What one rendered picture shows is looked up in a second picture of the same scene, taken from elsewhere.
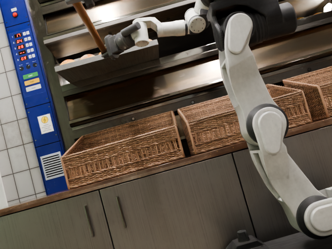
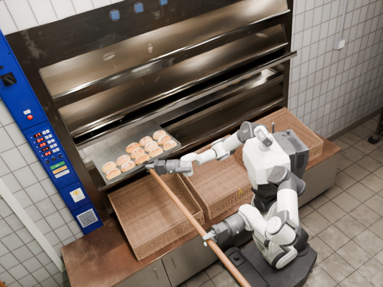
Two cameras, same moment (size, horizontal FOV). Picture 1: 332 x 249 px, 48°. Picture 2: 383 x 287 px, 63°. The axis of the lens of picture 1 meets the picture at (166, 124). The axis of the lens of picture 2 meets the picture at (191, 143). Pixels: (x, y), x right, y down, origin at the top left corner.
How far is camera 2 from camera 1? 201 cm
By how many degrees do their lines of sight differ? 49
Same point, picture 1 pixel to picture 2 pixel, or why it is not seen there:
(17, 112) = (47, 192)
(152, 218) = (188, 257)
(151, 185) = (189, 245)
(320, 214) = (282, 263)
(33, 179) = (70, 228)
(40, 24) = (57, 118)
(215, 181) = not seen: hidden behind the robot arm
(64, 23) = (81, 113)
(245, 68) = not seen: hidden behind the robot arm
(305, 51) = (252, 109)
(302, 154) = not seen: hidden behind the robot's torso
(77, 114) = (101, 181)
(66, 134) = (93, 195)
